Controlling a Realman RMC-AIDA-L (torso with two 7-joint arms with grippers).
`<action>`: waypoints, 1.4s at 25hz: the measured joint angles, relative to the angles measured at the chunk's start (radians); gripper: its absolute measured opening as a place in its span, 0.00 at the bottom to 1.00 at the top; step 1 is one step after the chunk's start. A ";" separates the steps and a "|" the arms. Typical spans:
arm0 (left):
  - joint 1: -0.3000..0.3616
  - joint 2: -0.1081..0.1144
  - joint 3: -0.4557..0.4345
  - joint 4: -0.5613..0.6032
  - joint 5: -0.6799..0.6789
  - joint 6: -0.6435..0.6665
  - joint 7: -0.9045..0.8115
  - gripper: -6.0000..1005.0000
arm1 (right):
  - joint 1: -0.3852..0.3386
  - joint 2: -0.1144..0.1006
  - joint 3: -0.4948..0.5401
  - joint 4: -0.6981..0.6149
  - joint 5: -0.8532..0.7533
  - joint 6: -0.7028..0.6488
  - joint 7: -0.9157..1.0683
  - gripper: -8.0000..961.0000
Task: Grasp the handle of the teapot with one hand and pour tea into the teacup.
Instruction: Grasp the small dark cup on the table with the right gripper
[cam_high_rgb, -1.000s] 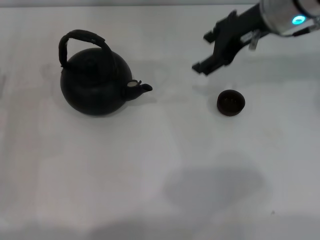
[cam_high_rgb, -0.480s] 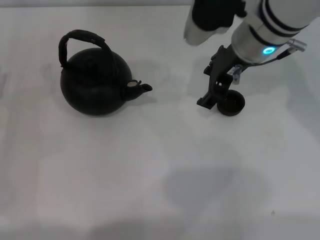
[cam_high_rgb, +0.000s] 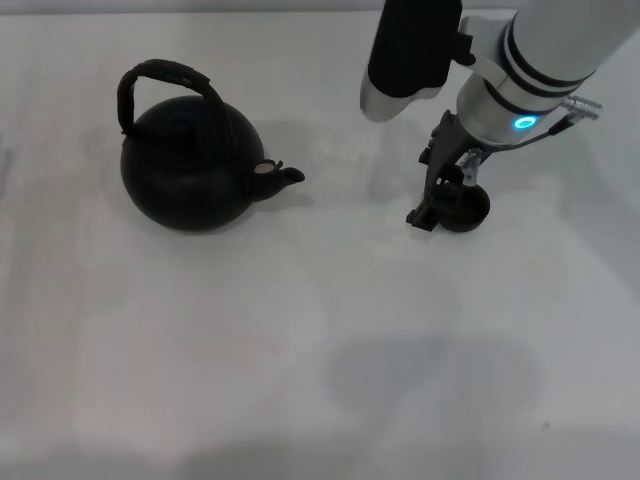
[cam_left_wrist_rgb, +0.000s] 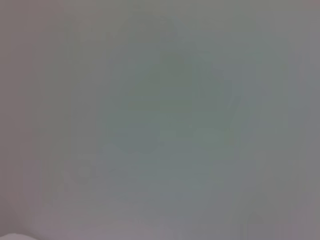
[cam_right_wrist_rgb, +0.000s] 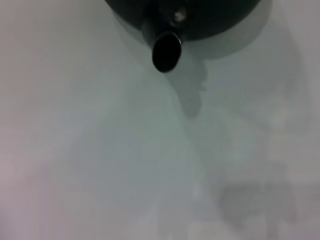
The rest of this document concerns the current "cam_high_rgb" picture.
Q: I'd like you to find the thin black cable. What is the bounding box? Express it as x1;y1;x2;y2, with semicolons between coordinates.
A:
509;117;575;149

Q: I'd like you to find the silver cable connector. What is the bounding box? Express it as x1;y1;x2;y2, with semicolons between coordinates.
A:
563;93;604;120

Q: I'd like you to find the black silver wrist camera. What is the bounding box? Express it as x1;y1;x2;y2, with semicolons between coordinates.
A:
358;0;476;124

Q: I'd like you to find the small silver metal fitting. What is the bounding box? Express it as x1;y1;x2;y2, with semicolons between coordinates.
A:
459;148;482;184

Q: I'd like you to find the black round teapot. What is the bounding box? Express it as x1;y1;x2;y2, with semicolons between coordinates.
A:
117;58;306;234

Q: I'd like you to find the small dark teacup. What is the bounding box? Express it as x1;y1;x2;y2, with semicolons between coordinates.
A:
438;182;492;235

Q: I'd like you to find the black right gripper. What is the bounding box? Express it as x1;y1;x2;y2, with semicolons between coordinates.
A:
405;109;484;235

